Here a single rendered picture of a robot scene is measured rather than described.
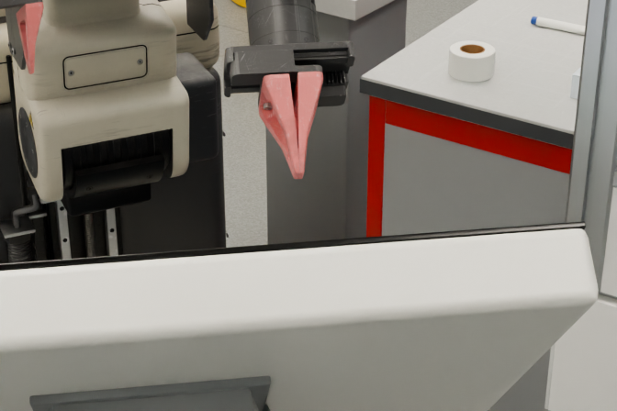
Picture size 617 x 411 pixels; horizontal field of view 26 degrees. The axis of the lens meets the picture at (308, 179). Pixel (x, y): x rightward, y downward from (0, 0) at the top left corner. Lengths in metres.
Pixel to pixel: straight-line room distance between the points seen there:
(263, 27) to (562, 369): 0.44
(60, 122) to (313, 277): 1.15
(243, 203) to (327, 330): 2.51
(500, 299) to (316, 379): 0.16
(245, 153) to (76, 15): 1.65
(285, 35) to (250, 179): 2.32
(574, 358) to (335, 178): 1.39
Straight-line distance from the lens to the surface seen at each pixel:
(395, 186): 2.12
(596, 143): 1.15
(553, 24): 2.27
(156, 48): 1.91
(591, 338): 1.24
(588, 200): 1.18
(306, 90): 1.04
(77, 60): 1.89
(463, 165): 2.04
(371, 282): 0.76
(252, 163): 3.45
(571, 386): 1.28
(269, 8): 1.08
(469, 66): 2.04
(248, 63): 1.04
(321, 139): 2.58
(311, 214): 2.67
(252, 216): 3.20
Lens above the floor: 1.59
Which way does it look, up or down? 28 degrees down
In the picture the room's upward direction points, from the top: straight up
